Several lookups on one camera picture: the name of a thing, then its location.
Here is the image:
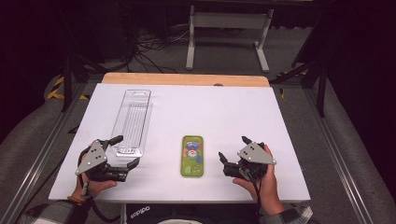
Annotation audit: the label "person's left hand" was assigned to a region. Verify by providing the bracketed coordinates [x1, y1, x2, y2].
[70, 173, 119, 204]

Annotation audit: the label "black floor cables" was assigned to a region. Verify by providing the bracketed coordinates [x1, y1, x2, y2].
[124, 27, 191, 74]

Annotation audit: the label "clear plastic tray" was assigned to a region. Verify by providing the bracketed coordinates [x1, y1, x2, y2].
[110, 89, 153, 159]

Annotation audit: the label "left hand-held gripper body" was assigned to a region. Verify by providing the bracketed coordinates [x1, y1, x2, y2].
[75, 139, 130, 183]

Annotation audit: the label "left hand-held gripper cable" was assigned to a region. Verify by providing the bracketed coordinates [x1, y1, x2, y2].
[78, 181, 124, 224]

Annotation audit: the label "aluminium floor rail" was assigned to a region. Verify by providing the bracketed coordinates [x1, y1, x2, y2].
[303, 88, 375, 224]
[0, 83, 94, 224]

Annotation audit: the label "person's right hand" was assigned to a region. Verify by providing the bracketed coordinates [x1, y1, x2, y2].
[233, 144, 286, 217]

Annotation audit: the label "white metal stand frame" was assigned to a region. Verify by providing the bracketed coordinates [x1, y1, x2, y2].
[185, 5, 275, 74]

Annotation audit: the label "white table cover board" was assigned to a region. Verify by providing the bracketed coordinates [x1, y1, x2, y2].
[49, 82, 311, 204]

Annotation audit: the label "person's black shirt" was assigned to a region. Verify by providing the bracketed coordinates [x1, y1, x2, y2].
[125, 203, 261, 224]

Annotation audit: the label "black tripod stand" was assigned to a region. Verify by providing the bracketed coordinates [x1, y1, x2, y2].
[269, 59, 328, 119]
[60, 52, 106, 113]

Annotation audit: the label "right hand-held gripper cable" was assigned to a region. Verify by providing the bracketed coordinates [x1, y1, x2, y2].
[244, 169, 263, 218]

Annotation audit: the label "green phone case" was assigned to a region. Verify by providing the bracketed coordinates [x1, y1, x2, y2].
[179, 134, 205, 178]

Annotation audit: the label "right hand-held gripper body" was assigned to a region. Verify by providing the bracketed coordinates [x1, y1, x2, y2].
[222, 141, 277, 182]

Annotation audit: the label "hand-held gripper cable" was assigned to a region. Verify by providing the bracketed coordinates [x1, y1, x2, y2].
[78, 181, 124, 224]
[244, 169, 263, 218]

